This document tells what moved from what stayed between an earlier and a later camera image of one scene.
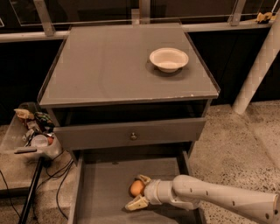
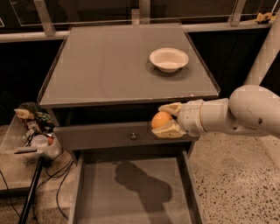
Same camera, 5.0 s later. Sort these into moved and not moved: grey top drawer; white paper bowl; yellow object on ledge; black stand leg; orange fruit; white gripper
Moved: orange fruit; white gripper
Not moved: yellow object on ledge; grey top drawer; black stand leg; white paper bowl
